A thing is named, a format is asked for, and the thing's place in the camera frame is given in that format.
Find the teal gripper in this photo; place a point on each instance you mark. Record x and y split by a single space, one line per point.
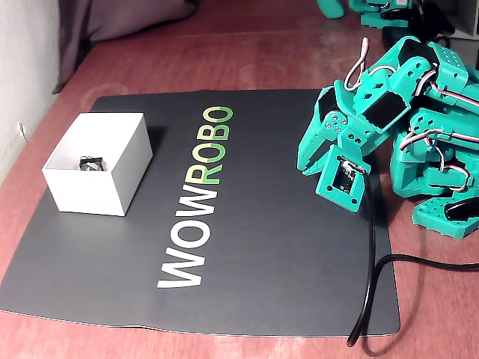
334 123

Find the small black battery pack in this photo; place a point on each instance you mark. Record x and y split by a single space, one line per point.
90 164

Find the teal background robot arm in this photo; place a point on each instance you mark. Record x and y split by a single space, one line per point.
374 18

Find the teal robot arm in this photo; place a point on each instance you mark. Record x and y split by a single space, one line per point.
449 69

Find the white open cardboard box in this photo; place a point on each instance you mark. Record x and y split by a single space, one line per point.
123 179

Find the black WOWROBO printed mat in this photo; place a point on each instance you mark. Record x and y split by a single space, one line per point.
262 243

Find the grey curtain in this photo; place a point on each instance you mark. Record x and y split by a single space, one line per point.
112 22

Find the teal wrist camera housing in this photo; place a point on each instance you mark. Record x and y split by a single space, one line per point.
325 190

